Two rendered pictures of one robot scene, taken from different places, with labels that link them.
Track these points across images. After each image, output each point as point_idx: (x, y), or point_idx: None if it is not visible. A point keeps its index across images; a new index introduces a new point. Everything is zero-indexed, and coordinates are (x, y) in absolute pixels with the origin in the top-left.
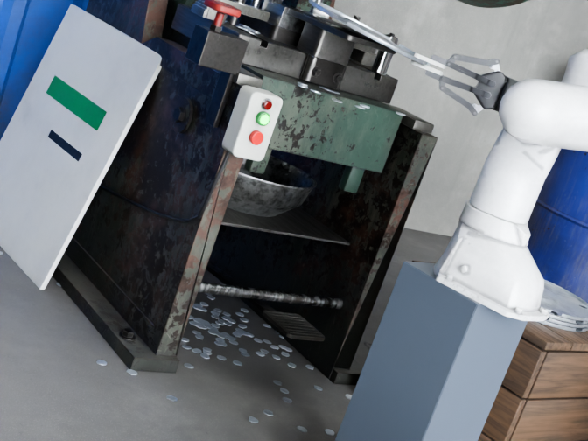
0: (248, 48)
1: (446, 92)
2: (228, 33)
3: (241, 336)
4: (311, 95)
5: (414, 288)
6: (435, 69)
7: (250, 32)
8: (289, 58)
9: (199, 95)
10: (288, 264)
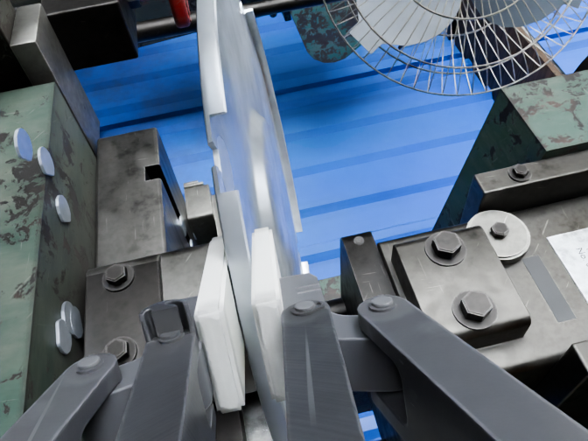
0: (132, 150)
1: (51, 400)
2: (135, 38)
3: None
4: (22, 204)
5: None
6: (224, 286)
7: (180, 216)
8: (141, 236)
9: None
10: None
